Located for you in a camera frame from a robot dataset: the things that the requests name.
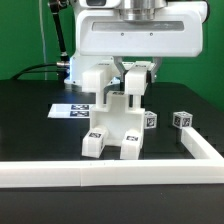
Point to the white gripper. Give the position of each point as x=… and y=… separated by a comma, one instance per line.
x=139, y=28

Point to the white chair seat part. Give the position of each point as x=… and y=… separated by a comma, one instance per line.
x=117, y=117

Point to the white chair back part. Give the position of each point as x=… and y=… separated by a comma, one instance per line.
x=106, y=73

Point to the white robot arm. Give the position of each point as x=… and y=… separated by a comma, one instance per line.
x=80, y=63

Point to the white tagged nut cube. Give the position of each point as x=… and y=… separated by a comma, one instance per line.
x=150, y=120
x=182, y=119

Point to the white base tag sheet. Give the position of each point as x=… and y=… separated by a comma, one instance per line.
x=70, y=111

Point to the white U-shaped obstacle fence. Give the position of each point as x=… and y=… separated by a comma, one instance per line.
x=206, y=166

